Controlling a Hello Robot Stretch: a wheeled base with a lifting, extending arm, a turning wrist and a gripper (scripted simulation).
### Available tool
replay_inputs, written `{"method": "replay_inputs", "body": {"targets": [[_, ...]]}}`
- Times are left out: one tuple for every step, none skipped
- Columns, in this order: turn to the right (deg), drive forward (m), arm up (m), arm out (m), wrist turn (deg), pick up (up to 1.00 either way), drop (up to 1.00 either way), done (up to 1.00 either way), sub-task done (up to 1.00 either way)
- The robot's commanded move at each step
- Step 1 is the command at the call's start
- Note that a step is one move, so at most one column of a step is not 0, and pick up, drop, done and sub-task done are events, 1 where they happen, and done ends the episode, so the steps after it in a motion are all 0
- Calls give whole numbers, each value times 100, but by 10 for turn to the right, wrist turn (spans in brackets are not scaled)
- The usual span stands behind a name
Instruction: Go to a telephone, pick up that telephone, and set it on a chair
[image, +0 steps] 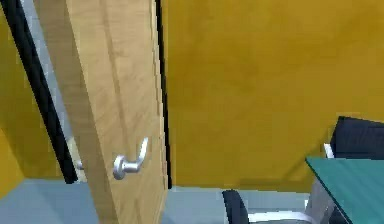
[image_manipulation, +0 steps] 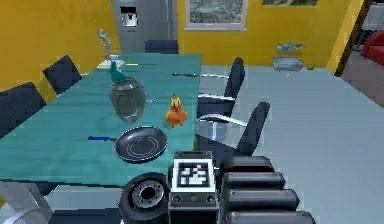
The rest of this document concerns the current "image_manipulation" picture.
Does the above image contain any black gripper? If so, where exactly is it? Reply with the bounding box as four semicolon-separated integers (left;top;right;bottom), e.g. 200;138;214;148
118;171;172;224

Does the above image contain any black frying pan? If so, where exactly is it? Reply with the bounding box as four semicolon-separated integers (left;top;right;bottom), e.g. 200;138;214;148
87;125;169;164

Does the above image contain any dark blue armchair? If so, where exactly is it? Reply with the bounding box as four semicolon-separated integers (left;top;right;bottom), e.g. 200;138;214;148
0;205;123;224
0;81;48;140
197;56;246;118
41;54;83;96
144;39;180;55
195;101;272;168

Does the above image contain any orange squat bottle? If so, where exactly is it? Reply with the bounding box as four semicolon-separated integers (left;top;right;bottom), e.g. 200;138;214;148
164;93;188;128

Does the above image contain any teal dining table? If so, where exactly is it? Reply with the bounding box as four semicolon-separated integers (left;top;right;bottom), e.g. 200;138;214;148
0;52;203;224

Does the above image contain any clear glass vase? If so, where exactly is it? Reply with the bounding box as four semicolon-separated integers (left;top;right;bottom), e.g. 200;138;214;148
109;77;148;124

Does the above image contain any teal spray bottle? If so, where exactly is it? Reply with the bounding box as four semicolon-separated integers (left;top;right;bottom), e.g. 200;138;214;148
109;61;126;83

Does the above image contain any silver butter knife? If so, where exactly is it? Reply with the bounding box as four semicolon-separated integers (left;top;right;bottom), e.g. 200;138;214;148
171;72;201;78

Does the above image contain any white book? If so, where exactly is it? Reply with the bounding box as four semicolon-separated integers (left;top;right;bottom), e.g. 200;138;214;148
97;58;126;70

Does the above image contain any grey fridge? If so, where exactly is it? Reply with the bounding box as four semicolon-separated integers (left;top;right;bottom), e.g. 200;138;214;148
111;0;179;54

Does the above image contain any green framed picture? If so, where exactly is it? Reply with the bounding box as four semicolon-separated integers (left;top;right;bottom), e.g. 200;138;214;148
261;0;319;7

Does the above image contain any red sofa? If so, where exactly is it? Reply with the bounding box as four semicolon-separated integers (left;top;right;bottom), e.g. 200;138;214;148
359;29;384;67

